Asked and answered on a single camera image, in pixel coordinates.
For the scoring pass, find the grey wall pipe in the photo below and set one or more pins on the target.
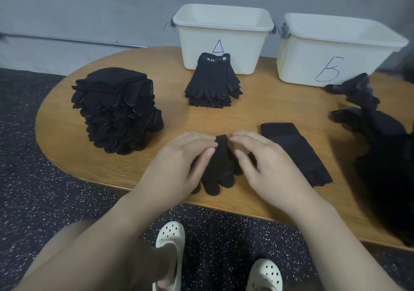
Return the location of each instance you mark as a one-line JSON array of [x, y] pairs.
[[64, 40]]

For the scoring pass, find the person's right hand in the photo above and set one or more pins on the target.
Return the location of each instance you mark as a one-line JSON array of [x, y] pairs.
[[278, 177]]

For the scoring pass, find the person's white shoe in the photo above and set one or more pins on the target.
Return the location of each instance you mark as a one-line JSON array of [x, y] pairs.
[[265, 274], [171, 239]]

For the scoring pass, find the black fingerless glove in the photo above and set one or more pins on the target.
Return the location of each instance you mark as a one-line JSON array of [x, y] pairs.
[[197, 101], [374, 194], [297, 148], [226, 97], [407, 236], [206, 88], [394, 219], [401, 177], [381, 200], [407, 148], [385, 164], [369, 177]]

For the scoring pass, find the person's left hand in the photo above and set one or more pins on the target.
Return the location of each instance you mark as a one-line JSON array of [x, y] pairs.
[[171, 171]]

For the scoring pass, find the white plastic bin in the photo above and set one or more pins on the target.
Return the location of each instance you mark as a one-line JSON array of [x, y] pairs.
[[297, 61], [194, 48]]

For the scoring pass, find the person's right white shoe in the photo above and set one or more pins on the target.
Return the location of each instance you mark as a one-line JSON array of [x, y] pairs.
[[265, 274]]

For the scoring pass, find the person's right forearm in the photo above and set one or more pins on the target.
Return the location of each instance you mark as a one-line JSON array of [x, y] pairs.
[[349, 249]]

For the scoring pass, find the person's left white shoe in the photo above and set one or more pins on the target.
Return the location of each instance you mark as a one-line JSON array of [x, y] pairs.
[[171, 239]]

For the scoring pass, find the person's left forearm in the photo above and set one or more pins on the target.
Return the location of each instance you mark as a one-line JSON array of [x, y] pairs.
[[84, 249]]

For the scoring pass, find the stack of black gloves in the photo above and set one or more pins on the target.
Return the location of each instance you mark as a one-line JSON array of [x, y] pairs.
[[79, 97]]

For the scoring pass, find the person's left leg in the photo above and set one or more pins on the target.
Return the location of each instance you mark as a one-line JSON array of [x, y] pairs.
[[149, 261]]

